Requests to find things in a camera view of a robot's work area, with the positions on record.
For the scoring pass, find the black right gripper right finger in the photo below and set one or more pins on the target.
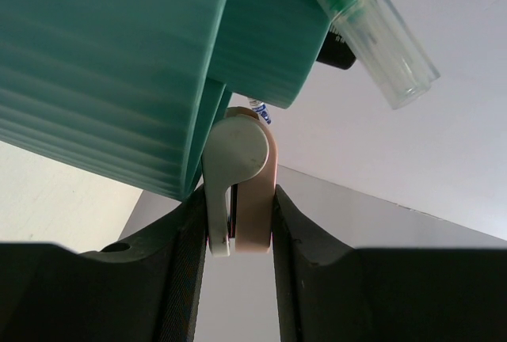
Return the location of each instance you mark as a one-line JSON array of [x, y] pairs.
[[327, 290]]

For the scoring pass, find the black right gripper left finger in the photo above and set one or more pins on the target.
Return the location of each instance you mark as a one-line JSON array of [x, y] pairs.
[[145, 287]]

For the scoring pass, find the blue clear pen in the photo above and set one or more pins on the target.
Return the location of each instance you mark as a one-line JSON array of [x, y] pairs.
[[261, 109]]

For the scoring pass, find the teal round divided organizer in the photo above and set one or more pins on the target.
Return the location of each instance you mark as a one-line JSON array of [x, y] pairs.
[[129, 89]]

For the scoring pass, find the green black highlighter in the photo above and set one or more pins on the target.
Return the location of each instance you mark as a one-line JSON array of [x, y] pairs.
[[335, 52]]

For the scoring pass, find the green clear pen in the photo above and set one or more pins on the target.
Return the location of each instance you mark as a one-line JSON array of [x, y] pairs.
[[380, 39]]

